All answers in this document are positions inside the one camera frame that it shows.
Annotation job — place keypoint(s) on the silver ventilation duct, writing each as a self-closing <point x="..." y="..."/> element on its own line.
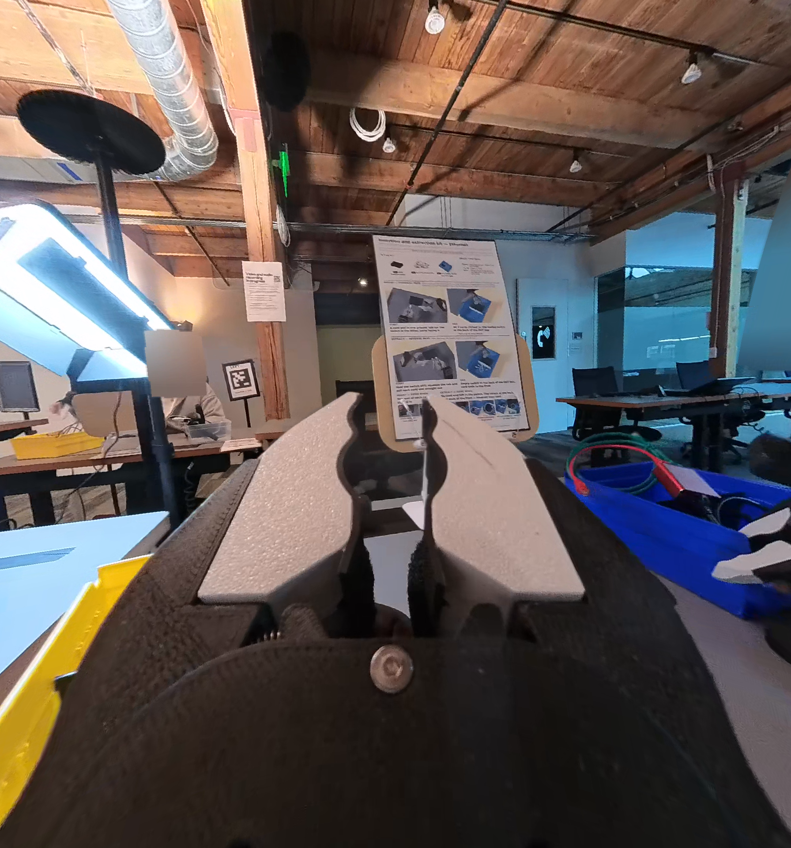
<point x="170" y="99"/>

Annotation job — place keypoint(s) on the black light stand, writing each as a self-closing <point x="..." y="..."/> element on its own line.
<point x="159" y="457"/>

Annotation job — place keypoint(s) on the green exit sign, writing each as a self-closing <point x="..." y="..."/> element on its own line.
<point x="283" y="169"/>

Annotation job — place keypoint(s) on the black and white marker sign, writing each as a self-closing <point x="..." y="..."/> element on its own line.
<point x="240" y="381"/>

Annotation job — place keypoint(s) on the yellow tray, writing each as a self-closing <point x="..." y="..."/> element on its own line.
<point x="54" y="445"/>

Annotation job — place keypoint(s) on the long wooden desk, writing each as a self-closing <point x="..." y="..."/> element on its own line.
<point x="687" y="399"/>

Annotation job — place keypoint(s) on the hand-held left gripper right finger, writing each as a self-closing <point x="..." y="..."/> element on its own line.
<point x="495" y="523"/>

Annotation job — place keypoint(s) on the led light panel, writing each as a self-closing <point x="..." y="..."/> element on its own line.
<point x="71" y="291"/>

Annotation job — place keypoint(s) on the white paper notice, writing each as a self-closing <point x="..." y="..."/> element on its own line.
<point x="264" y="291"/>

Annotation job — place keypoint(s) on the small black monitor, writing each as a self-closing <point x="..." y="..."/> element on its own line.
<point x="13" y="385"/>

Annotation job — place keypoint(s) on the blue plastic bin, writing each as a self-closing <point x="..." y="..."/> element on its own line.
<point x="647" y="530"/>

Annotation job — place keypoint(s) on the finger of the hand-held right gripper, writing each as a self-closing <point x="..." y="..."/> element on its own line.
<point x="756" y="562"/>
<point x="766" y="525"/>

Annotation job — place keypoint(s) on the cardboard backing board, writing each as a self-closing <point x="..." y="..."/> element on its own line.
<point x="383" y="391"/>

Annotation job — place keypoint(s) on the yellow plastic bin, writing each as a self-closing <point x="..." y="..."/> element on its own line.
<point x="31" y="702"/>

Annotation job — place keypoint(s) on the white door with phone sign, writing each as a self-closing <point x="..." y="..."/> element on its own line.
<point x="542" y="318"/>

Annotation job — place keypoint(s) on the instruction poster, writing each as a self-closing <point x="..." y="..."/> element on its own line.
<point x="445" y="318"/>

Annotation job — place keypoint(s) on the clear plastic box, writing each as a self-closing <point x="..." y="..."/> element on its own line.
<point x="207" y="430"/>

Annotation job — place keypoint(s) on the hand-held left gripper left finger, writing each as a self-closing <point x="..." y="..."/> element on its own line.
<point x="283" y="517"/>

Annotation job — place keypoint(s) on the black round speaker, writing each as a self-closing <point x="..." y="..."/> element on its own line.
<point x="287" y="69"/>

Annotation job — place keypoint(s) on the black round disc on pole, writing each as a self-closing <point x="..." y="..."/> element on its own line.
<point x="91" y="129"/>

